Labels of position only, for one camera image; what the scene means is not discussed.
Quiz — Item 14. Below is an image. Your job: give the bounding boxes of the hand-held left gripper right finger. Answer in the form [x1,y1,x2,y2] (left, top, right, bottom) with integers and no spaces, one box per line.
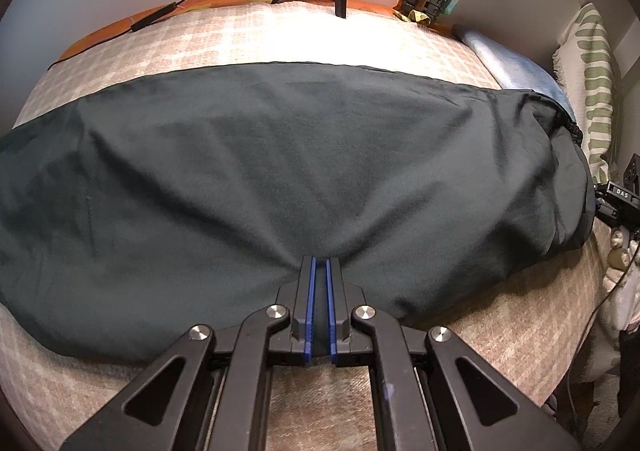
[326,258,583,451]

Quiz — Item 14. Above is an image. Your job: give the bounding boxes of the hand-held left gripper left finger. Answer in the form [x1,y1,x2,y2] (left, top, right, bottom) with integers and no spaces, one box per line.
[60,255,317,451]

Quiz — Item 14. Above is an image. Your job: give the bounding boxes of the dark green pants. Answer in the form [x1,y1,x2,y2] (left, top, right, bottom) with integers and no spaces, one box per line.
[0,62,598,365]

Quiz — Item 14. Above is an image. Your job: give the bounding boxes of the person's right hand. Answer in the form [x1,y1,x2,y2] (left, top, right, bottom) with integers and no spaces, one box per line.
[600,226,640,334]

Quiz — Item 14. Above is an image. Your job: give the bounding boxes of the white cloth with green stripes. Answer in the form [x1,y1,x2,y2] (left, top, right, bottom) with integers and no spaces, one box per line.
[552,3,621,184]

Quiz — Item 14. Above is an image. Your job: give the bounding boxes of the light blue cloth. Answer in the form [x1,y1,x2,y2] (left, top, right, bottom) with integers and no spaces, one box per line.
[452,24,576,119]

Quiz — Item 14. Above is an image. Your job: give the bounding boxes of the beige checked blanket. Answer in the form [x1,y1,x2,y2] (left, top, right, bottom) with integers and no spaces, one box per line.
[0,0,608,451]

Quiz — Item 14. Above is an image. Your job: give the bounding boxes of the black cable with inline switch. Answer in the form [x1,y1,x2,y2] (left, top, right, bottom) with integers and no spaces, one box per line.
[47,0,288,70]

